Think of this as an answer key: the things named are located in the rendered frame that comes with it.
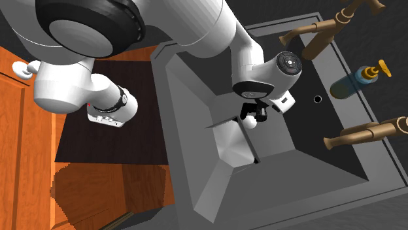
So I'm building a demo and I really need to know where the white round thing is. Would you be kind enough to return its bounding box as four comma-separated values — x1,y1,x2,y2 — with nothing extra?
243,116,258,130

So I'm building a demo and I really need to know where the blue soap dispenser gold pump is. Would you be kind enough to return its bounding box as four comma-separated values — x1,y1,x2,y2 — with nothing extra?
329,59,392,100

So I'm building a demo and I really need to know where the grey sink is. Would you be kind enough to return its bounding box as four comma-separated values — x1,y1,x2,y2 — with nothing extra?
149,12,408,230

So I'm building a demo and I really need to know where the orange wooden cabinet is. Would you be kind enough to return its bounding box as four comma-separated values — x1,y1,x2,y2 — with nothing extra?
0,44,177,230

